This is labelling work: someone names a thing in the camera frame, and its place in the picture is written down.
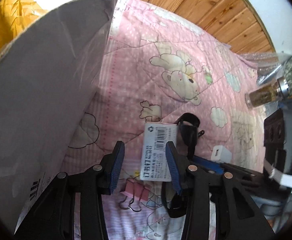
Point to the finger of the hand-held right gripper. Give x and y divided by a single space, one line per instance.
208 163

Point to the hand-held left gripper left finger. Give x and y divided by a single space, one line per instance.
116 170

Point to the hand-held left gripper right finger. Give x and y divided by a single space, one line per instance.
172 170

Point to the white charger plug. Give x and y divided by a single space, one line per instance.
221 155

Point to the small staples box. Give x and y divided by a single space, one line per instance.
156 150

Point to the grey printed cardboard box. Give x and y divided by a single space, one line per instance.
48 80

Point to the pink binder clip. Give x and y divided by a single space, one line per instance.
136 191

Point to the black binder clip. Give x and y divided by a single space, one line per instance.
189 135

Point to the glass jar with metal lid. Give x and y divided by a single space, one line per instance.
263 95

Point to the clear bubble wrap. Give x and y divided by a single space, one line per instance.
263 62

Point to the pink printed blanket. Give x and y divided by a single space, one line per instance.
136 80

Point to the wooden headboard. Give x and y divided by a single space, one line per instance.
198 5

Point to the yellow crumpled bag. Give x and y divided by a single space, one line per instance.
8 20

